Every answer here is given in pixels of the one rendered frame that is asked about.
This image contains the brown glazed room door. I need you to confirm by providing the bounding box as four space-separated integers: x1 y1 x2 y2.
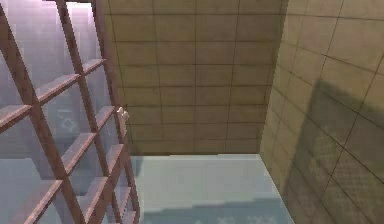
0 0 141 224

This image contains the pale door handle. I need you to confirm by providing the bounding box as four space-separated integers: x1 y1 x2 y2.
116 106 130 138

